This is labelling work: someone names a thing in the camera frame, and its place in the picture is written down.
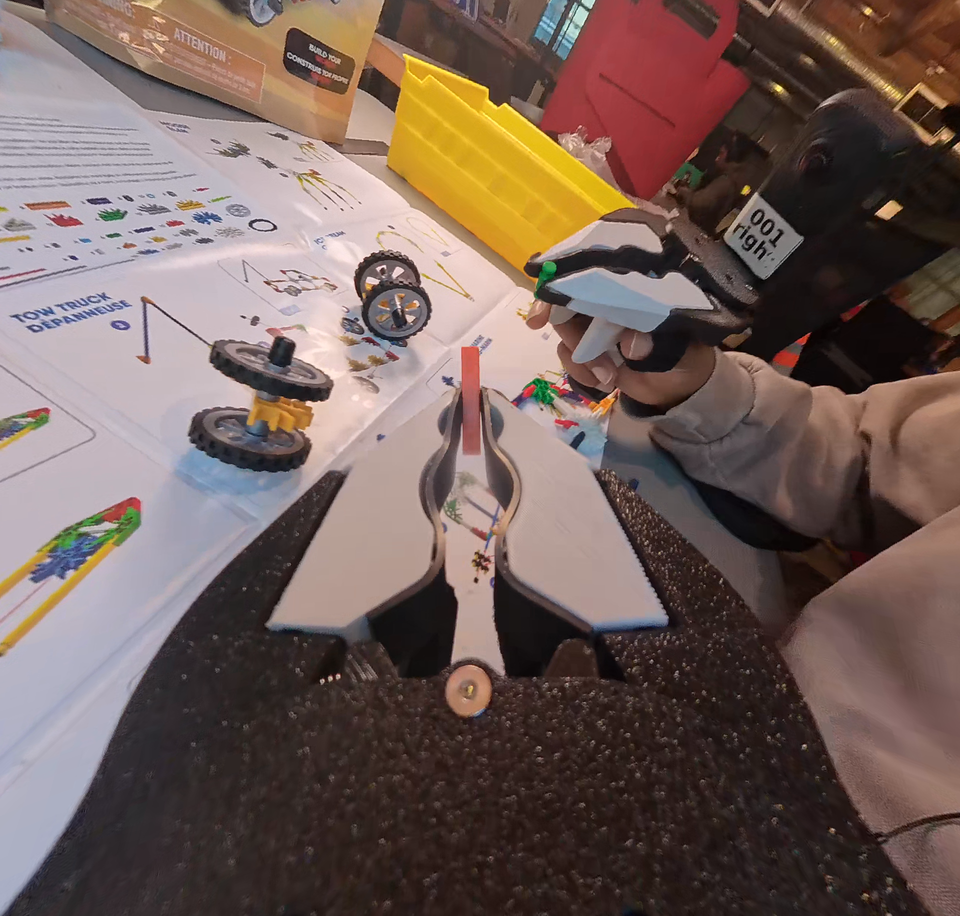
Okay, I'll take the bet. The white instruction sheet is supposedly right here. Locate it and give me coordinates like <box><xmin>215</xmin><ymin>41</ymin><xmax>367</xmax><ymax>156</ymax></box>
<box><xmin>0</xmin><ymin>9</ymin><xmax>616</xmax><ymax>857</ymax></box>

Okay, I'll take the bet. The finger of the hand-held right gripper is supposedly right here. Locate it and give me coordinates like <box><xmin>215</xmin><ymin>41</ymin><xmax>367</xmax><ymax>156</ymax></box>
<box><xmin>525</xmin><ymin>211</ymin><xmax>676</xmax><ymax>284</ymax></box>
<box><xmin>548</xmin><ymin>274</ymin><xmax>718</xmax><ymax>332</ymax></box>

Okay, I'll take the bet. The colourful construction toy model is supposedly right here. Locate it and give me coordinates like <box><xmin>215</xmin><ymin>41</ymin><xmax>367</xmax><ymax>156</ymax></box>
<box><xmin>510</xmin><ymin>373</ymin><xmax>619</xmax><ymax>449</ymax></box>

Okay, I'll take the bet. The clear plastic bag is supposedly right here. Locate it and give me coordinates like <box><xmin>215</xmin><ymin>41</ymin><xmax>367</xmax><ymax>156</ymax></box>
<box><xmin>563</xmin><ymin>129</ymin><xmax>616</xmax><ymax>182</ymax></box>

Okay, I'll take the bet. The black rounded object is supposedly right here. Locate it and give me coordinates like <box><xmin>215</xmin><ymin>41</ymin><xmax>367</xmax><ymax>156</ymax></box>
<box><xmin>693</xmin><ymin>481</ymin><xmax>823</xmax><ymax>553</ymax></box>

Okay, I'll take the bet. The yellow plastic bin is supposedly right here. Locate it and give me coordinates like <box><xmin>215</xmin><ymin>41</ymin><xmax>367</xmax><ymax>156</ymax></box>
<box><xmin>387</xmin><ymin>54</ymin><xmax>639</xmax><ymax>272</ymax></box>

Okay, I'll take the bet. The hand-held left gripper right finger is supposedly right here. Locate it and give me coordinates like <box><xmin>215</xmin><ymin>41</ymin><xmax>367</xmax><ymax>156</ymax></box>
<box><xmin>480</xmin><ymin>391</ymin><xmax>672</xmax><ymax>674</ymax></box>

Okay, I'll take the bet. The person's upper body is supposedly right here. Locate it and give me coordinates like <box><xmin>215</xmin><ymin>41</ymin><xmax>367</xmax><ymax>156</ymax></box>
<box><xmin>780</xmin><ymin>511</ymin><xmax>960</xmax><ymax>916</ymax></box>

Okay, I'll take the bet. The toy wheel pair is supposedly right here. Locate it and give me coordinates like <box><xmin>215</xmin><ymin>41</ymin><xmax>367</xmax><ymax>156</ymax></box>
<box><xmin>353</xmin><ymin>250</ymin><xmax>436</xmax><ymax>340</ymax></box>

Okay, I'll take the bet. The toy packaging bag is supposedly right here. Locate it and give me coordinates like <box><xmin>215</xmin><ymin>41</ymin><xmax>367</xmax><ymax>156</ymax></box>
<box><xmin>42</xmin><ymin>0</ymin><xmax>399</xmax><ymax>142</ymax></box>

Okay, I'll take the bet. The red box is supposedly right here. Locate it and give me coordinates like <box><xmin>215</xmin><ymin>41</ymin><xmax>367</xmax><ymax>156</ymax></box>
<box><xmin>540</xmin><ymin>0</ymin><xmax>751</xmax><ymax>197</ymax></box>

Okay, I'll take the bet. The detached toy model section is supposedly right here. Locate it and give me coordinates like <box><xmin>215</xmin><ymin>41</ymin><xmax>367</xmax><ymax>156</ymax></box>
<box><xmin>188</xmin><ymin>336</ymin><xmax>336</xmax><ymax>475</ymax></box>

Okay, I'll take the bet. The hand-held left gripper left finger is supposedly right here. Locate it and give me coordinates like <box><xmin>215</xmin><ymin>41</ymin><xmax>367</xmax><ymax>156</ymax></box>
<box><xmin>267</xmin><ymin>391</ymin><xmax>469</xmax><ymax>674</ymax></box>

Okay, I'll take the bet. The person's right forearm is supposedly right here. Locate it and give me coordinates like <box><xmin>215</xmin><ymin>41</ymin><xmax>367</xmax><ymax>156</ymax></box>
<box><xmin>645</xmin><ymin>349</ymin><xmax>960</xmax><ymax>557</ymax></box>

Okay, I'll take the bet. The short red toy rod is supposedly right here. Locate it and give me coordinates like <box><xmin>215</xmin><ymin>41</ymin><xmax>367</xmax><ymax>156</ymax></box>
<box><xmin>459</xmin><ymin>346</ymin><xmax>484</xmax><ymax>457</ymax></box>

